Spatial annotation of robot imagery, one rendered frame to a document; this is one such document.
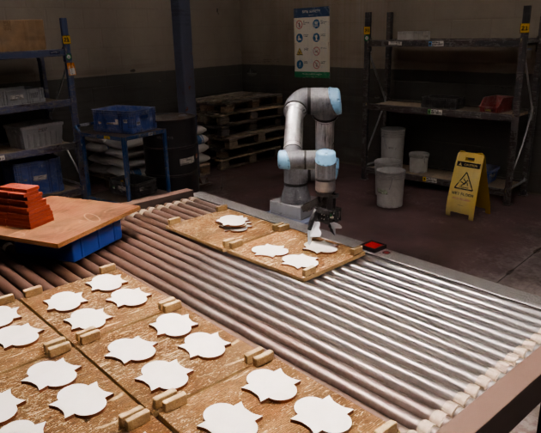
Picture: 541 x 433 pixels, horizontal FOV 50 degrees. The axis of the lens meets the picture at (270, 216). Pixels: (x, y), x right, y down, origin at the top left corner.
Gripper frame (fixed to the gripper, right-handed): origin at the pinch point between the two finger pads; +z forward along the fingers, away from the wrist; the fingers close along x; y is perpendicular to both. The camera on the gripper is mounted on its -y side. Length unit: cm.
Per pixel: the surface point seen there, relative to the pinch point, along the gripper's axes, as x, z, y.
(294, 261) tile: -18.2, 2.7, 3.1
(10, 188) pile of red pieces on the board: -82, -21, -87
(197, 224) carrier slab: -15, 4, -59
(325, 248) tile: -0.7, 2.7, 2.9
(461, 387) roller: -43, 5, 83
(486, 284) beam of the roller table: 16, 5, 60
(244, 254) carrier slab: -24.7, 3.7, -17.0
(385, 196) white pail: 312, 87, -185
